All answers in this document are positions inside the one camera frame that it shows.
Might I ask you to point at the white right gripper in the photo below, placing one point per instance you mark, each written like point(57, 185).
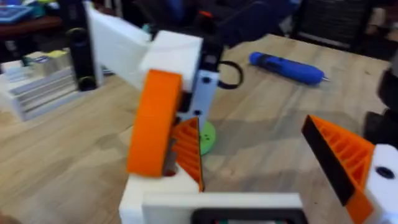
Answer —
point(168, 53)

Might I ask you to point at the orange white left gripper right finger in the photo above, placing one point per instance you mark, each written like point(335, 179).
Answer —
point(351, 155)

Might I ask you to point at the green disc with holes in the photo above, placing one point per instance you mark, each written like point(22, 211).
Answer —
point(207, 138)

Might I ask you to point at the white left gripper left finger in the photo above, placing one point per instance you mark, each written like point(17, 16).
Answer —
point(155, 189)

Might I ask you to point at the blue electric screwdriver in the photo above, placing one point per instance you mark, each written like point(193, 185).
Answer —
point(287, 68)

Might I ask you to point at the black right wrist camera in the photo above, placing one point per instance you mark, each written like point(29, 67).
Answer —
point(211, 46)

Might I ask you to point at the black chair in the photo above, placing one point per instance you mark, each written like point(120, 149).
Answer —
point(331, 21)

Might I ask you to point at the orange ribbed wedge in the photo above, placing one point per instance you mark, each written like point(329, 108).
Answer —
point(188, 149)

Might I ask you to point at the white stacked boxes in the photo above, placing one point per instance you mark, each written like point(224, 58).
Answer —
point(40, 84)

